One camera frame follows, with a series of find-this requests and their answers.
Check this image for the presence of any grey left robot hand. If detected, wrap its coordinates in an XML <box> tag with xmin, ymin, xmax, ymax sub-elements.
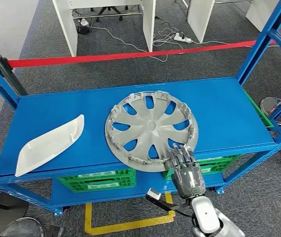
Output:
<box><xmin>45</xmin><ymin>225</ymin><xmax>64</xmax><ymax>237</ymax></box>

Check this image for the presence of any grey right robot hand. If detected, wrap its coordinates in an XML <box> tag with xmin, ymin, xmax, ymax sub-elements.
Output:
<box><xmin>164</xmin><ymin>144</ymin><xmax>207</xmax><ymax>199</ymax></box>

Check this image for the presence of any grey plastic wheel hubcap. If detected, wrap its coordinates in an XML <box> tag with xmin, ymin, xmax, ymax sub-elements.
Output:
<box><xmin>104</xmin><ymin>90</ymin><xmax>199</xmax><ymax>173</ymax></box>

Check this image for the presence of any white plastic car part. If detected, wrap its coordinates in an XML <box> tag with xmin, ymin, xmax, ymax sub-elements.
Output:
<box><xmin>15</xmin><ymin>114</ymin><xmax>85</xmax><ymax>178</ymax></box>

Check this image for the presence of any chrome stanchion base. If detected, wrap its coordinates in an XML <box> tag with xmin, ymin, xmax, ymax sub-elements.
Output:
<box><xmin>260</xmin><ymin>97</ymin><xmax>281</xmax><ymax>126</ymax></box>
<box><xmin>6</xmin><ymin>217</ymin><xmax>46</xmax><ymax>237</ymax></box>

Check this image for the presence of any dark round stanchion base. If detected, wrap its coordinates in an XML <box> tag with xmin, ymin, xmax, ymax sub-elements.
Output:
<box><xmin>0</xmin><ymin>192</ymin><xmax>29</xmax><ymax>234</ymax></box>

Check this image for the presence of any yellow floor tape outline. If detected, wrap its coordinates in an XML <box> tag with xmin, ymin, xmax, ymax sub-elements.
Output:
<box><xmin>85</xmin><ymin>193</ymin><xmax>176</xmax><ymax>236</ymax></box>

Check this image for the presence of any white power strip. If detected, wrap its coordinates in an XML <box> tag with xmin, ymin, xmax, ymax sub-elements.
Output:
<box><xmin>173</xmin><ymin>32</ymin><xmax>192</xmax><ymax>44</ymax></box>

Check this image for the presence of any red barrier belt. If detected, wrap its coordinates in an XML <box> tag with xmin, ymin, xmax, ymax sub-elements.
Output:
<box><xmin>0</xmin><ymin>33</ymin><xmax>281</xmax><ymax>94</ymax></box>

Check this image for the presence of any black office chair base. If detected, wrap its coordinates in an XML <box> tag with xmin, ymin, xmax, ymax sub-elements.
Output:
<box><xmin>91</xmin><ymin>5</ymin><xmax>123</xmax><ymax>22</ymax></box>

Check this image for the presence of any black floor device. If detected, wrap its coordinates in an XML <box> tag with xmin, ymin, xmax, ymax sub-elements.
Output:
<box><xmin>77</xmin><ymin>19</ymin><xmax>91</xmax><ymax>35</ymax></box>

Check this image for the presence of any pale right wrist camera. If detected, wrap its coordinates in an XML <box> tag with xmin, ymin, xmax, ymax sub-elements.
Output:
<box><xmin>146</xmin><ymin>188</ymin><xmax>162</xmax><ymax>203</ymax></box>

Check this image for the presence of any white floor cable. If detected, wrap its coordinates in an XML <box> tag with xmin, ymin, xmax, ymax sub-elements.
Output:
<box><xmin>191</xmin><ymin>39</ymin><xmax>281</xmax><ymax>48</ymax></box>
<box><xmin>91</xmin><ymin>26</ymin><xmax>188</xmax><ymax>63</ymax></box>

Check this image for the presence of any black stanchion post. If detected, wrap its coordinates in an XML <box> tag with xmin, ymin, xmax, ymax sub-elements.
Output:
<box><xmin>0</xmin><ymin>53</ymin><xmax>29</xmax><ymax>97</ymax></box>

